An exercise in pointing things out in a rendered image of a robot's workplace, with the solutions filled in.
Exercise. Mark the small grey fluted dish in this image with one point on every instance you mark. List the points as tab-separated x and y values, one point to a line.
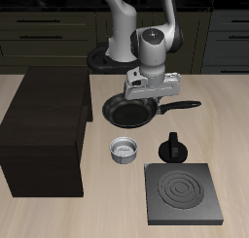
123	149

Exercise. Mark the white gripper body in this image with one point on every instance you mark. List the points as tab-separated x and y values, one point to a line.
152	88

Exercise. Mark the round black stove knob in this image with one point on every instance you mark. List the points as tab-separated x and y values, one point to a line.
172	150

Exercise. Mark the dark grey stove plate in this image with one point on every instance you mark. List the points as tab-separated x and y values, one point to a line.
183	193

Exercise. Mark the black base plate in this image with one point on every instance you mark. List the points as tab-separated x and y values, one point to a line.
97	59

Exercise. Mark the black frying pan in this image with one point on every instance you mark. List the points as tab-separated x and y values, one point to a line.
131	114

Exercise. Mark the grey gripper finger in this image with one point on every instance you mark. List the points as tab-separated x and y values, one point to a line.
155	100
145	101

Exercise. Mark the dark wooden cabinet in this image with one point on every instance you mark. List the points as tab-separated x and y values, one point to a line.
42	128

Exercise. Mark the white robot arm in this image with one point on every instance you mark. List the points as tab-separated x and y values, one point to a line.
123	28

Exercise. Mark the dark kitchen cupboards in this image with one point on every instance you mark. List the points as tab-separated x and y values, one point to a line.
48	38

